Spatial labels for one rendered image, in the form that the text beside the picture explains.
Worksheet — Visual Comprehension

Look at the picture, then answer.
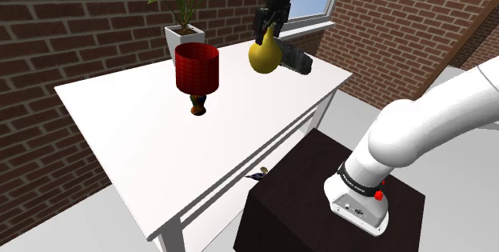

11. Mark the yellow pear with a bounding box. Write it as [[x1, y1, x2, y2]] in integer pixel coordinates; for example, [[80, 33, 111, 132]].
[[248, 25, 284, 75]]

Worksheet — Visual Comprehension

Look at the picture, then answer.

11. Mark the dark grey rectangular box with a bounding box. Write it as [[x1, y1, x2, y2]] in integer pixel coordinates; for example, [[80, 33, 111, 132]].
[[277, 37, 314, 76]]

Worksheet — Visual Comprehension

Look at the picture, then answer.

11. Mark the red shade table lamp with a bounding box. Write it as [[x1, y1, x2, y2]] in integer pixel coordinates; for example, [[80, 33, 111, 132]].
[[174, 42, 221, 118]]

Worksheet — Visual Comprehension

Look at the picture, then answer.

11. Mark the green plant in white pot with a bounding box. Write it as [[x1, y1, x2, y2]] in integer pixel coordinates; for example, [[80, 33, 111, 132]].
[[146, 0, 251, 66]]

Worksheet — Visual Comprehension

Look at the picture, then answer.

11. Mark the small dark blue object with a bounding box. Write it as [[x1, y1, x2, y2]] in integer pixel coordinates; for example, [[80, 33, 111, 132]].
[[244, 166, 269, 182]]

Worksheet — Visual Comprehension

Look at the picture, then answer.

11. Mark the white table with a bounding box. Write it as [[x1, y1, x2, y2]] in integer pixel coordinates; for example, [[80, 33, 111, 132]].
[[54, 28, 354, 252]]

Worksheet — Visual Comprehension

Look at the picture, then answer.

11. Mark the dark robot stand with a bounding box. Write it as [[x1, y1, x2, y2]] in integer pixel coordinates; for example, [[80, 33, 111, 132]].
[[232, 127, 426, 252]]

